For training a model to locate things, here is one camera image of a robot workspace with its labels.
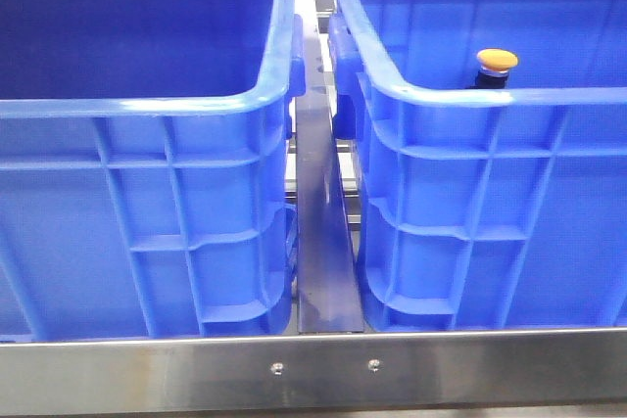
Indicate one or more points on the stainless steel front rail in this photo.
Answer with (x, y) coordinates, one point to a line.
(320, 371)

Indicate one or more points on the right rail screw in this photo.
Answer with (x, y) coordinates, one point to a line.
(374, 365)

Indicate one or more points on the yellow mushroom push button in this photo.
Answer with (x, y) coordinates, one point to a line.
(495, 65)

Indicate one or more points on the large blue plastic crate left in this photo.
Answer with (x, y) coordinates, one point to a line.
(143, 158)

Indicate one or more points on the large blue plastic crate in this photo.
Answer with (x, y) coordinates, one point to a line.
(143, 158)
(488, 209)

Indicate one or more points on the left rail screw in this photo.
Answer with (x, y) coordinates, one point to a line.
(277, 368)

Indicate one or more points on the metal divider bar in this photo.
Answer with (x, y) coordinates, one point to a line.
(328, 293)

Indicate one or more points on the large blue plastic crate right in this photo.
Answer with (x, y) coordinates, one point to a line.
(488, 209)

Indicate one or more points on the rail screw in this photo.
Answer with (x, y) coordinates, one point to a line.
(277, 368)
(374, 365)

